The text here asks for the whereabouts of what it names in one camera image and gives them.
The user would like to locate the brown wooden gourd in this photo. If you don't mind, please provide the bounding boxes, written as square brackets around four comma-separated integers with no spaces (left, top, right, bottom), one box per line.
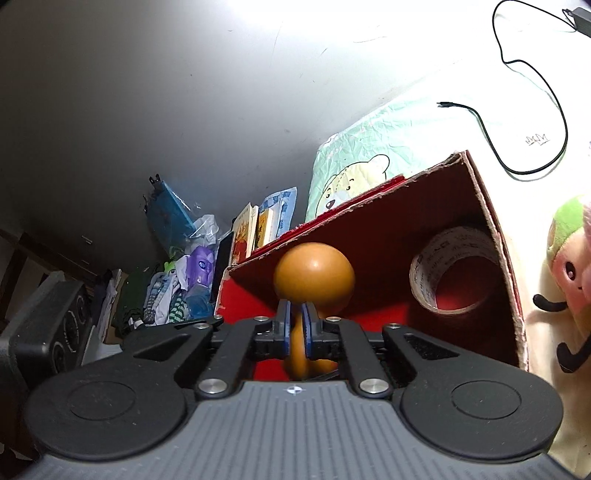
[273,242,356,380]

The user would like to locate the red cardboard box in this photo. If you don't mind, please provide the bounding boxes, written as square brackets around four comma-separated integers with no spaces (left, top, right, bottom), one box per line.
[215,152,529,369]

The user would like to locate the blue slipper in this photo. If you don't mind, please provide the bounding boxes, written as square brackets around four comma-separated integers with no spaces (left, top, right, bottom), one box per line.
[184,284,213,320]

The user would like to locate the green white striped cloth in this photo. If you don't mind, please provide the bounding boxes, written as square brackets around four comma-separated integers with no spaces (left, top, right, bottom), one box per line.
[142,270,188,326]

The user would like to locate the blue checkered towel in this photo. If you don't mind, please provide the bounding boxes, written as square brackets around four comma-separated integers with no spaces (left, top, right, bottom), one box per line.
[259,187,297,239]

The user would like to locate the blue plastic bag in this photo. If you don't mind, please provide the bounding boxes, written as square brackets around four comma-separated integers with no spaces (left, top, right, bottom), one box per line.
[144,174,219,260]

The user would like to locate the packing tape roll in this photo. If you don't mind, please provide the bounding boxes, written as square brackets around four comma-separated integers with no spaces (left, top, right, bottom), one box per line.
[409,227,501,318]

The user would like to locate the green bear pillow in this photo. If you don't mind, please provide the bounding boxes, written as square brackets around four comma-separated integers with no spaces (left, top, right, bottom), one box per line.
[305,99,438,221]

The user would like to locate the black speaker box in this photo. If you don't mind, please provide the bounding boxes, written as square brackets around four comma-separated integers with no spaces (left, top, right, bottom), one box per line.
[1,272,92,388]

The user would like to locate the green cap plush doll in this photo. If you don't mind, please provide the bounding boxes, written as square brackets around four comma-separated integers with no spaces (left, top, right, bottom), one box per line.
[531,197,591,375]

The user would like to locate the black power adapter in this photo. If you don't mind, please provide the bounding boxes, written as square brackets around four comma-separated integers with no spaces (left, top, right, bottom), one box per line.
[562,7,591,37]

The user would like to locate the black charger cable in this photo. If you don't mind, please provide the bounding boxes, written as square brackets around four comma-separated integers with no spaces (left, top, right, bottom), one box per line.
[435,0,578,182]

